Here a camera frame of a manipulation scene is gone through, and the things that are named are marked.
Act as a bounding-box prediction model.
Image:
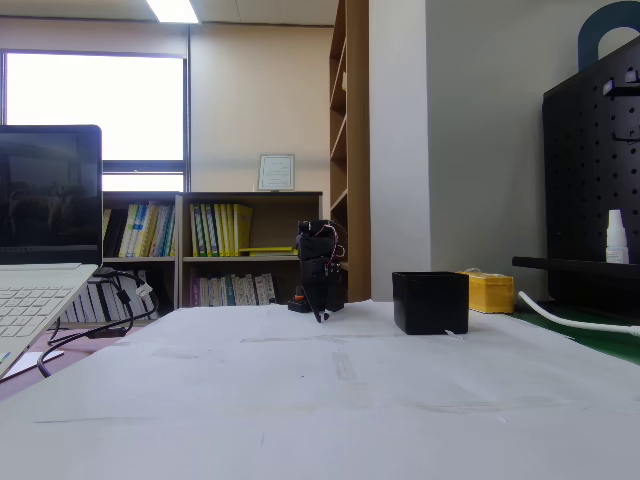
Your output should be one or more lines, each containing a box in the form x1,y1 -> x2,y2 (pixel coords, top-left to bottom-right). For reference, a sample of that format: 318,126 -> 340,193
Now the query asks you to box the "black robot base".
287,293 -> 346,314

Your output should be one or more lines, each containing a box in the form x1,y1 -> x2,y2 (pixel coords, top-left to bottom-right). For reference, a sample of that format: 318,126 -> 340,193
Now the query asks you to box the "black square box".
391,270 -> 470,336

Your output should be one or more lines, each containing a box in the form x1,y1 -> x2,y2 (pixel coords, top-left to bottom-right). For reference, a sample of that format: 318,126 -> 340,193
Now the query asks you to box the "yellow box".
457,268 -> 515,315

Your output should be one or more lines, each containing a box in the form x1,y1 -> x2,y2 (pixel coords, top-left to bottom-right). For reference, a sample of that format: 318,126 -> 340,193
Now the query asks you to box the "flat yellow book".
238,245 -> 299,257

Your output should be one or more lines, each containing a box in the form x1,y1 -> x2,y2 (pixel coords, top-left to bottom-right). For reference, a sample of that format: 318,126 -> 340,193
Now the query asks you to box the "low dark bookcase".
177,191 -> 325,309
101,191 -> 184,324

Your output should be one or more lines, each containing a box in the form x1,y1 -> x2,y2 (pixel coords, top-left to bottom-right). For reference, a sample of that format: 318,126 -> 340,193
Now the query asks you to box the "thick yellow book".
232,203 -> 254,258

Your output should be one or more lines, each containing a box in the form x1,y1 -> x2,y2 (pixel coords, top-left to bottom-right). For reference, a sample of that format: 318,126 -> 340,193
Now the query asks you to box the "framed certificate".
257,153 -> 296,193

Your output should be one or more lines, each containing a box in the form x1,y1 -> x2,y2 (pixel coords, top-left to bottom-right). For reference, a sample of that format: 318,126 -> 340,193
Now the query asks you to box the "white paper table cover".
0,298 -> 640,480

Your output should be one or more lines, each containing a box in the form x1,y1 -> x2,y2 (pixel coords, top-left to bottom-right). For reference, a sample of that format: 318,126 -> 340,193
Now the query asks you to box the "tall wooden bookshelf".
328,0 -> 371,304

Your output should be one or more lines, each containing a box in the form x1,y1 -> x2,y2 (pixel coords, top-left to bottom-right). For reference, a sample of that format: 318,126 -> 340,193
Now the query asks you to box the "green desk mat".
504,299 -> 640,367

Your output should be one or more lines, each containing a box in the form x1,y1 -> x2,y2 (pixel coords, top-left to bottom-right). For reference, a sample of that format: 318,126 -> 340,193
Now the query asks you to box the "black pegboard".
542,34 -> 640,312

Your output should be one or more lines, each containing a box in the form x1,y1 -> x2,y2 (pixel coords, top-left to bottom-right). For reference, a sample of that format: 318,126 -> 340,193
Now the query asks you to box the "white laptop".
0,124 -> 104,381

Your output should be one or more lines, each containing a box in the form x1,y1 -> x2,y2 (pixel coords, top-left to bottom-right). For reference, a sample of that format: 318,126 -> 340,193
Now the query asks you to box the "white card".
7,351 -> 66,377

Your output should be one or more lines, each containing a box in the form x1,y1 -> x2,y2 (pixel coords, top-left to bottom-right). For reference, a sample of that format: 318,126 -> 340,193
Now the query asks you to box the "white dropper bottle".
604,209 -> 630,265

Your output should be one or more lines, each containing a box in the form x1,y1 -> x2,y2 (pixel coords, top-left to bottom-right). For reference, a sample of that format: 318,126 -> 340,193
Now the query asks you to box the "ceiling light panel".
145,0 -> 201,24

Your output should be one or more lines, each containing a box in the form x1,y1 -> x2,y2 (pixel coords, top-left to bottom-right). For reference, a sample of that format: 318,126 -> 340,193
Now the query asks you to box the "teal arch shape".
578,0 -> 640,71

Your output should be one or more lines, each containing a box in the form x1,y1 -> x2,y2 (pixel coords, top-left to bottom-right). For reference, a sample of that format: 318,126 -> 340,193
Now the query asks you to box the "black cable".
37,277 -> 161,379
47,269 -> 137,347

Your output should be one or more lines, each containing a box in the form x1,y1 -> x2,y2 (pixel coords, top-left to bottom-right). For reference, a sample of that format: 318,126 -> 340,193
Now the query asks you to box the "white power cable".
517,290 -> 640,337

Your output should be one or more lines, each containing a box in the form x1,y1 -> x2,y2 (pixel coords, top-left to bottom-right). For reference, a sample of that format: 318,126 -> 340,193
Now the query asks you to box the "window with dark frame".
0,48 -> 191,194

